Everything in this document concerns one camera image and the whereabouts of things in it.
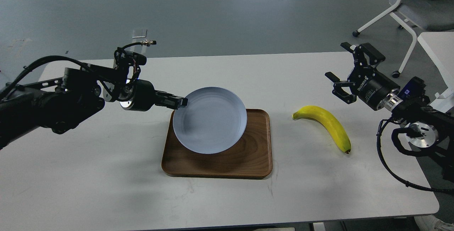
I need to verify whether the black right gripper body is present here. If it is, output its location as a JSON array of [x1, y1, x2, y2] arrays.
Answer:
[[350, 69, 400, 111]]

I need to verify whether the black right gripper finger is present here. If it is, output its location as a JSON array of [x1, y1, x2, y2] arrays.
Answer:
[[325, 72, 357, 104], [340, 42, 386, 72]]

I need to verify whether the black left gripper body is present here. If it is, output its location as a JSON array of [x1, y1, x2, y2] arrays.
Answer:
[[120, 79, 158, 111]]

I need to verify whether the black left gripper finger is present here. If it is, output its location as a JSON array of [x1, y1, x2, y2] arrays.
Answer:
[[156, 90, 188, 110]]

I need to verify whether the yellow banana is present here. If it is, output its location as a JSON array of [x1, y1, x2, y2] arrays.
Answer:
[[292, 105, 351, 154]]

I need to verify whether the light blue plate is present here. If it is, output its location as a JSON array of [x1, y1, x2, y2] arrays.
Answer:
[[172, 87, 248, 154]]

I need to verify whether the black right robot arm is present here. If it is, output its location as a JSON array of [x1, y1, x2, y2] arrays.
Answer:
[[325, 42, 453, 182]]

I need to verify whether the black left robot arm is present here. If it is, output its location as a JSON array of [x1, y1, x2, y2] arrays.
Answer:
[[0, 40, 188, 148]]

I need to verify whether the white office chair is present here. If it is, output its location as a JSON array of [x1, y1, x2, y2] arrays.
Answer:
[[352, 0, 454, 78]]

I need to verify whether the brown wooden tray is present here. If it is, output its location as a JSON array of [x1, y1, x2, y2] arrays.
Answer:
[[161, 109, 273, 180]]

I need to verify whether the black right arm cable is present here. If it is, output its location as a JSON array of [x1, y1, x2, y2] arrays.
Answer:
[[376, 118, 454, 194]]

